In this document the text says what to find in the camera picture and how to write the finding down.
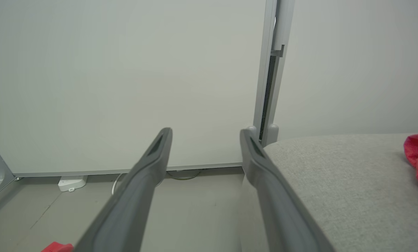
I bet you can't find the grey fabric sofa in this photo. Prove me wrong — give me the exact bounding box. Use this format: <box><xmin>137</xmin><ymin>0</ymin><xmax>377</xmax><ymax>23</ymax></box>
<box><xmin>238</xmin><ymin>132</ymin><xmax>418</xmax><ymax>252</ymax></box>

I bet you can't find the large white partition panel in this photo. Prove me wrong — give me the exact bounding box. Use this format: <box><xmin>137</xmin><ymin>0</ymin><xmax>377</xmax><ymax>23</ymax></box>
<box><xmin>0</xmin><ymin>0</ymin><xmax>278</xmax><ymax>177</ymax></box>

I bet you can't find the white looped cable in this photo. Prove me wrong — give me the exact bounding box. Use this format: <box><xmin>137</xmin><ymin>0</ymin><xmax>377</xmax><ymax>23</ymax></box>
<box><xmin>111</xmin><ymin>173</ymin><xmax>124</xmax><ymax>195</ymax></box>

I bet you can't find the black floor cable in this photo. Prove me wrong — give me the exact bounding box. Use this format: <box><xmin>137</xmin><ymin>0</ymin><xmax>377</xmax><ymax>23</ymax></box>
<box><xmin>166</xmin><ymin>169</ymin><xmax>203</xmax><ymax>181</ymax></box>

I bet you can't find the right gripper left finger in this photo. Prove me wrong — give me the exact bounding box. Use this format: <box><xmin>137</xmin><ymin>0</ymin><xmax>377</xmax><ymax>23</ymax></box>
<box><xmin>74</xmin><ymin>127</ymin><xmax>173</xmax><ymax>252</ymax></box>

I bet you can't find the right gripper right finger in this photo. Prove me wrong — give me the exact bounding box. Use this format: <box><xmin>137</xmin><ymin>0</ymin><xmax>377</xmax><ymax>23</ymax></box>
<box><xmin>239</xmin><ymin>128</ymin><xmax>336</xmax><ymax>252</ymax></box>

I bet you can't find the white power strip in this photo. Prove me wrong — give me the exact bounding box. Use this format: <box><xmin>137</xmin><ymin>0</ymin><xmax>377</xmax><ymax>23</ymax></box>
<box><xmin>58</xmin><ymin>175</ymin><xmax>88</xmax><ymax>193</ymax></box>

